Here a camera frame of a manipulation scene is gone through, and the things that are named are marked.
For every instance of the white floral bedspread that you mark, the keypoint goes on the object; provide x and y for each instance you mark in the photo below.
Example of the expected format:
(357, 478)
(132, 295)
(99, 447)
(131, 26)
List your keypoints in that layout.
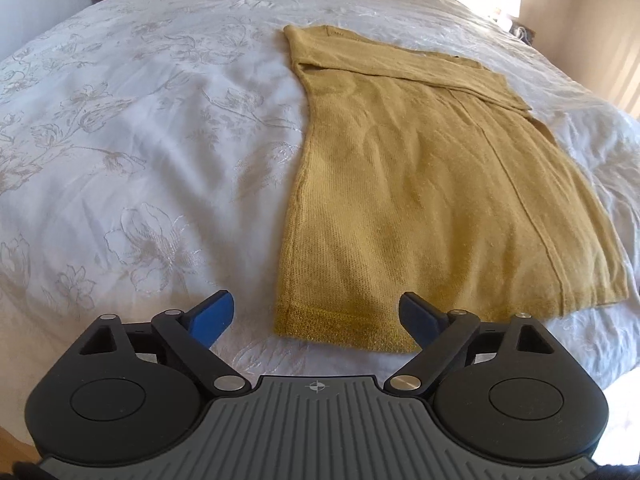
(150, 135)

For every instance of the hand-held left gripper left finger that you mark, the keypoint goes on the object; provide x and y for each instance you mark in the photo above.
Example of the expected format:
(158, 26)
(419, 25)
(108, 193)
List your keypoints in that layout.
(212, 317)

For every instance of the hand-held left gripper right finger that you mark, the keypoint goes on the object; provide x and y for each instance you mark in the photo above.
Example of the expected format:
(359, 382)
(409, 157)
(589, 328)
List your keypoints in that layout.
(420, 317)

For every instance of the yellow knit sweater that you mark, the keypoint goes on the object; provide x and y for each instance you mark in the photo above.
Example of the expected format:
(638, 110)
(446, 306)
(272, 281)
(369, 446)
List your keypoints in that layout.
(415, 185)

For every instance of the beige curtain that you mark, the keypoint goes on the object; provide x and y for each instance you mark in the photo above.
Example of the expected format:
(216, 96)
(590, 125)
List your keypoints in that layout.
(622, 80)

